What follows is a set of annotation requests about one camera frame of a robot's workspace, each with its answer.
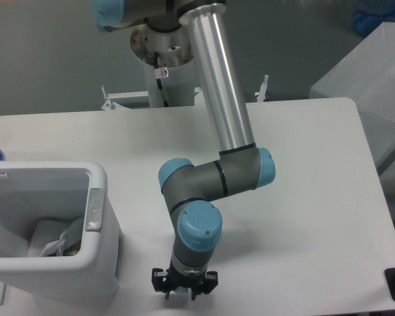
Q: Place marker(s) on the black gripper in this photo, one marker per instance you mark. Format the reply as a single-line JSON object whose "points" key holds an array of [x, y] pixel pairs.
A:
{"points": [[166, 281]]}

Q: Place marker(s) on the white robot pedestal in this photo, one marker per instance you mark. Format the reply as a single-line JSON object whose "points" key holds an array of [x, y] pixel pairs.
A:
{"points": [[169, 65]]}

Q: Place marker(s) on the clear plastic bag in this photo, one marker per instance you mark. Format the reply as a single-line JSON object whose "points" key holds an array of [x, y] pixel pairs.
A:
{"points": [[51, 238]]}

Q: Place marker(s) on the grey covered box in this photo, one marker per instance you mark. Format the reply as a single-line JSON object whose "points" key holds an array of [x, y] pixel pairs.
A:
{"points": [[367, 76]]}

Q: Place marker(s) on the blue plastic bag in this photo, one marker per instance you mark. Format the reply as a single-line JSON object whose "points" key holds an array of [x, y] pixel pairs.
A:
{"points": [[368, 15]]}

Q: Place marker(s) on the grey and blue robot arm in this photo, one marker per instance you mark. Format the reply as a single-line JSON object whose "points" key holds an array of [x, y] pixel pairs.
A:
{"points": [[190, 191]]}

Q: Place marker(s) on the metal clamp bolt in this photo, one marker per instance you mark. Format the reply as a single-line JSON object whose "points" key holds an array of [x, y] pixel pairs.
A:
{"points": [[262, 95]]}

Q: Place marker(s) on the white mounting bracket left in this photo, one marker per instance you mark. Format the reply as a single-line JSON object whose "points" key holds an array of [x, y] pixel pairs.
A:
{"points": [[124, 100]]}

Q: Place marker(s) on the white trash can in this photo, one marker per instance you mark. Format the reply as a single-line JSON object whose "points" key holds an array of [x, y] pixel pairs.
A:
{"points": [[31, 191]]}

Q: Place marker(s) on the blue yellow snack wrapper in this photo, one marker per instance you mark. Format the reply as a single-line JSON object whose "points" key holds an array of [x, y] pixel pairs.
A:
{"points": [[73, 249]]}

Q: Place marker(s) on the crushed clear plastic bottle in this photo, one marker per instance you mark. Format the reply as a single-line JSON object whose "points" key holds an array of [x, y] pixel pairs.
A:
{"points": [[181, 292]]}

